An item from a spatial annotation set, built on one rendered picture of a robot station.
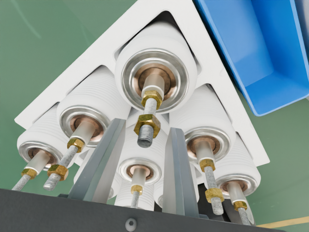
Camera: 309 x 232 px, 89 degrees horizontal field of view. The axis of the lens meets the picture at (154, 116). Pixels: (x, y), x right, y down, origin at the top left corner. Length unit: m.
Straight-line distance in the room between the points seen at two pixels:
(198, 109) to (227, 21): 0.25
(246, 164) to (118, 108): 0.23
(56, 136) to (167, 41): 0.23
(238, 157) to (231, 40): 0.27
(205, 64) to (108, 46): 0.14
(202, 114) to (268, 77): 0.31
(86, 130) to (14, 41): 0.40
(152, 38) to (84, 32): 0.31
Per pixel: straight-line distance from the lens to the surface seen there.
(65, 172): 0.19
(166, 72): 0.18
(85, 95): 0.22
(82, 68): 0.28
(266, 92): 0.46
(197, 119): 0.22
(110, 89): 0.24
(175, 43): 0.17
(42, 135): 0.30
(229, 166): 0.30
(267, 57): 0.49
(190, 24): 0.24
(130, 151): 0.26
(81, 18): 0.46
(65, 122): 0.25
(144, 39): 0.17
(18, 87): 0.65
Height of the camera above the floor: 0.42
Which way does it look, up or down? 54 degrees down
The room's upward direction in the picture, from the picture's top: 173 degrees counter-clockwise
